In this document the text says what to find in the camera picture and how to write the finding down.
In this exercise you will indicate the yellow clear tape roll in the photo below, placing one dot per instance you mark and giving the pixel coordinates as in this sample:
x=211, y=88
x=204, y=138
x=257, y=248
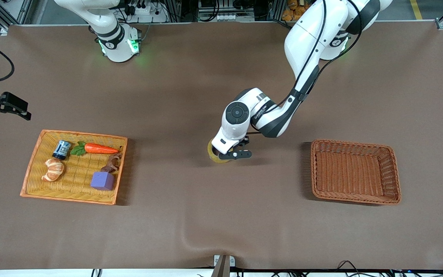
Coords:
x=210, y=150

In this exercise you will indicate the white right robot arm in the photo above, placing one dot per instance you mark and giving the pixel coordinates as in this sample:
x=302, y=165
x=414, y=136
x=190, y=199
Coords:
x=117, y=50

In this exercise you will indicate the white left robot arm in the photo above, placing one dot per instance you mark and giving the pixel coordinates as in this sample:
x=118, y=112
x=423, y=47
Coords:
x=310, y=42

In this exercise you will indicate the small blue can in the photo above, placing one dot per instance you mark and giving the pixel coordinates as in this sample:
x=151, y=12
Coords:
x=62, y=150

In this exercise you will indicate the toy croissant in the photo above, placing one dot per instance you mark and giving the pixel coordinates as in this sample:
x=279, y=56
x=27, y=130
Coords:
x=54, y=169

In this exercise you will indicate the orange yellow wicker tray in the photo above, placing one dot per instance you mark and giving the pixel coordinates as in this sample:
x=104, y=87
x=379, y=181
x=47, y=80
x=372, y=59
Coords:
x=40, y=188

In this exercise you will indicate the orange toy carrot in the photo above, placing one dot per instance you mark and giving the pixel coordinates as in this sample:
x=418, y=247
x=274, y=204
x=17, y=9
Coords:
x=98, y=148

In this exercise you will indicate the purple cube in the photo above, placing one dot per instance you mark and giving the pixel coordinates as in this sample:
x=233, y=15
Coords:
x=102, y=181

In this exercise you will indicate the brown wicker basket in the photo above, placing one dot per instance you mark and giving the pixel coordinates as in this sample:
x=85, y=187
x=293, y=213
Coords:
x=344, y=173

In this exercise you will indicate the pile of orange toys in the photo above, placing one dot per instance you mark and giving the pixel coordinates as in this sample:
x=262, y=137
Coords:
x=292, y=13

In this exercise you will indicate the dark equipment box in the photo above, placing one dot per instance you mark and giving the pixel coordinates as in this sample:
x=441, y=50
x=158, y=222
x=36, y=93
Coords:
x=225, y=5

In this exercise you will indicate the white power strip with plugs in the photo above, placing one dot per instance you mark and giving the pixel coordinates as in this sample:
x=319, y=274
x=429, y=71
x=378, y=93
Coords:
x=144, y=10

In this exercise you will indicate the silver metal bracket plate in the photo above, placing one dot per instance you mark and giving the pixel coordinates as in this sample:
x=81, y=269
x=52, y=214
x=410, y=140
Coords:
x=232, y=261

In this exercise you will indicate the brown grey post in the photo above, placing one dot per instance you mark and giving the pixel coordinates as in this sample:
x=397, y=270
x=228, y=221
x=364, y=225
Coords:
x=221, y=269

